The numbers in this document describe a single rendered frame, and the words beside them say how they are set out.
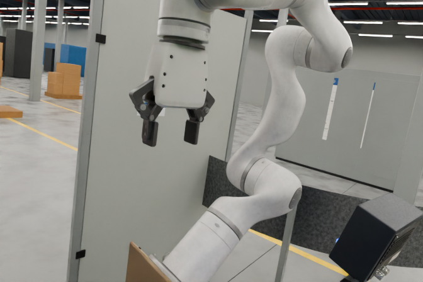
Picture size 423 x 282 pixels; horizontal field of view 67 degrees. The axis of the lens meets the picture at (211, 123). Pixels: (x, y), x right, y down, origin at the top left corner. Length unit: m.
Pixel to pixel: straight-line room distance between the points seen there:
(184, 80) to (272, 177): 0.47
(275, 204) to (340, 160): 5.71
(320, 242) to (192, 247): 1.50
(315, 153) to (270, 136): 5.81
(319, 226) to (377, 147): 4.31
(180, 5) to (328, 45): 0.43
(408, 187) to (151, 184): 3.37
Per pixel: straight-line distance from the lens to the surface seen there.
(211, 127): 2.39
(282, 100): 0.87
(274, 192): 0.87
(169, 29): 0.50
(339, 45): 0.83
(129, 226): 2.25
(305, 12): 0.81
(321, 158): 6.67
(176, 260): 0.85
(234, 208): 0.87
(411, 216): 1.11
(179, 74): 0.50
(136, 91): 0.49
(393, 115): 6.34
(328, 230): 2.23
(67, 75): 12.49
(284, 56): 0.89
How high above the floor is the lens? 1.54
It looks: 8 degrees down
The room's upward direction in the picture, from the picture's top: 8 degrees clockwise
